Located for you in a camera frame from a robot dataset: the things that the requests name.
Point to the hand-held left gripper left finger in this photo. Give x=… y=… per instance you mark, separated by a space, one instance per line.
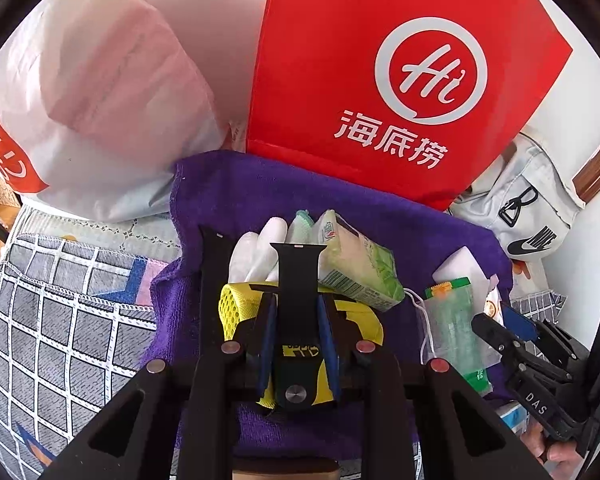
x=267 y=350

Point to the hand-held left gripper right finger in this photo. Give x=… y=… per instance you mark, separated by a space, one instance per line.
x=330 y=355

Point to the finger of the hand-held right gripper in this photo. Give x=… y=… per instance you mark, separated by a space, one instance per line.
x=520 y=322
x=495 y=337

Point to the yellow mesh bag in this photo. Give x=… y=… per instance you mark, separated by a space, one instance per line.
x=360 y=325

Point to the green plastic packet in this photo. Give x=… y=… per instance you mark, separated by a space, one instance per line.
x=452 y=330

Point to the pale green tissue pack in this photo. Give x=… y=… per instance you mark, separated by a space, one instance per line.
x=360 y=265

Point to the white glove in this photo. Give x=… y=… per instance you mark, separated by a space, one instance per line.
x=255 y=255

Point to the person's right hand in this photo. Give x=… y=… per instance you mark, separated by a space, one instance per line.
x=560 y=460

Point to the blue tissue pack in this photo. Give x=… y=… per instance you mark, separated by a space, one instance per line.
x=512 y=417

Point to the grey waist bag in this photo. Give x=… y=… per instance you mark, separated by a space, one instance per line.
x=530 y=210

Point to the purple towel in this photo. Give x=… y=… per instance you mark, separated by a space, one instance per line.
x=220 y=195

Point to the grey checked cloth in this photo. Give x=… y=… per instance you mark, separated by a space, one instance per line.
x=70 y=335

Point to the patterned hardcover book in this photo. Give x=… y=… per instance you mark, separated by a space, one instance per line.
x=7 y=192

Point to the white plastic shopping bag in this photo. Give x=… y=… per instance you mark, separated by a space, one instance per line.
x=105 y=85

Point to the red paper bag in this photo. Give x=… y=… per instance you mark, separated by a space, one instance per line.
x=355 y=35

